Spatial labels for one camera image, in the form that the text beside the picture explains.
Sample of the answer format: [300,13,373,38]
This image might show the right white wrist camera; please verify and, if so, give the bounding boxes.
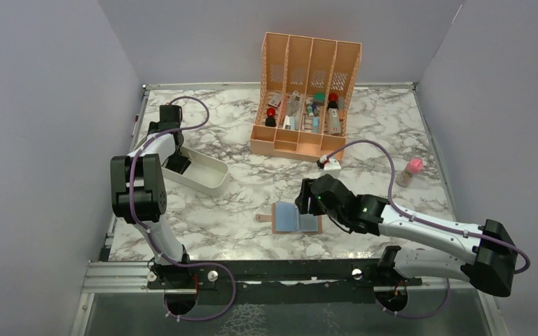
[317,155,342,179]

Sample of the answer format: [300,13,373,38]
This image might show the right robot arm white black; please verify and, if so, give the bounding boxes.
[294,174,517,298]

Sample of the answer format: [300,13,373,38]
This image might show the white plastic tray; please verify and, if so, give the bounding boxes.
[162,146,230,197]

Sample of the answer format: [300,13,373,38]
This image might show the pink cap small bottle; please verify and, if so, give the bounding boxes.
[396,158,424,187]

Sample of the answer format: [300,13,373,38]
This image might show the peach desk organizer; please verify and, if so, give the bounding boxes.
[250,32,362,162]

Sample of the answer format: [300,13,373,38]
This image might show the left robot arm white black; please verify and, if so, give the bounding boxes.
[110,104,192,288]

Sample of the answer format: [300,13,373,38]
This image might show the red black stamp right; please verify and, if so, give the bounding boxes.
[327,92,338,110]

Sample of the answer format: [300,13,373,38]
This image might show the red black stamp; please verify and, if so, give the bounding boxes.
[264,106,278,127]
[327,92,338,110]

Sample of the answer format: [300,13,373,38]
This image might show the red black stamp left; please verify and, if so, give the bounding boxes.
[264,106,278,127]

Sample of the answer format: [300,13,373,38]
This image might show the brown leather card holder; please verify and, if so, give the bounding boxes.
[255,201,323,235]

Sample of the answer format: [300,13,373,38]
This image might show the stack of cards in tray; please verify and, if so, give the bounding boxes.
[164,155,191,175]

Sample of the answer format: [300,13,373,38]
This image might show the green cap bottle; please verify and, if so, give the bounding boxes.
[312,92,325,106]

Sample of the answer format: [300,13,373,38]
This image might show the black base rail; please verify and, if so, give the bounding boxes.
[146,259,422,305]

